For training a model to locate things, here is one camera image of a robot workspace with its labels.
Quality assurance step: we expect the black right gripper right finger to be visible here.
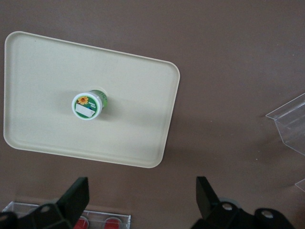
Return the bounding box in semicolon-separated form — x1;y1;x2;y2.
190;176;295;229

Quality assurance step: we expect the clear acrylic bottle rack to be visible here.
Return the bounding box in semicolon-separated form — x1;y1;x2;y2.
1;201;132;229

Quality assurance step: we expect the red cola bottle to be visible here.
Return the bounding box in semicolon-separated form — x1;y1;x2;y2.
75;216;91;229
103;216;121;229

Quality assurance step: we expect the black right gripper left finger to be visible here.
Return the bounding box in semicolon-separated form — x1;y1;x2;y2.
0;176;91;229

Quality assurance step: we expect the clear acrylic stepped display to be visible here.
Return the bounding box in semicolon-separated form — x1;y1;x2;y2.
265;92;305;191

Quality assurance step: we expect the beige plastic tray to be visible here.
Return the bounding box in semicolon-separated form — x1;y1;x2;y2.
3;31;181;169

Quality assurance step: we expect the green gum canister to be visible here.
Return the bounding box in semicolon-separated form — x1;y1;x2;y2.
71;89;108;121

